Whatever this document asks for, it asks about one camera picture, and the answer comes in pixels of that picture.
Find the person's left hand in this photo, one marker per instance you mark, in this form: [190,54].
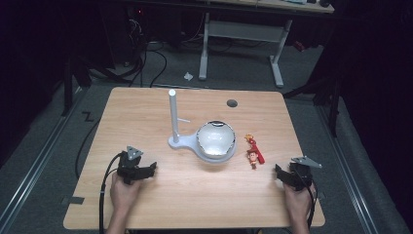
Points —
[122,195]

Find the crumpled white paper scrap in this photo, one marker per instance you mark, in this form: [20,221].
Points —
[188,76]

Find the white stand with pole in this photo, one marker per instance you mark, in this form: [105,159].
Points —
[181,142]

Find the white-legged desk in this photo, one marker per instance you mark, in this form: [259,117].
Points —
[243,31]

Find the grey tape patch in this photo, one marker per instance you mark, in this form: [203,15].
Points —
[74,200]

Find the black metal stand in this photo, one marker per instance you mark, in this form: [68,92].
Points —
[68,87]
[331,97]

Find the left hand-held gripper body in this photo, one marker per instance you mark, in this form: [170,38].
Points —
[129,167]

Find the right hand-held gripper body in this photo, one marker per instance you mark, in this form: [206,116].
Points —
[302,174]

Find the metal floor rail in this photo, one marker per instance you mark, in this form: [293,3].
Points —
[349,175]
[35,162]

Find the black table grommet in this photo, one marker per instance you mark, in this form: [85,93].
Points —
[232,103]

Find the person's right hand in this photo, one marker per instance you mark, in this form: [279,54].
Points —
[297,200]

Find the white bowl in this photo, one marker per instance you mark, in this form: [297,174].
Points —
[215,138]

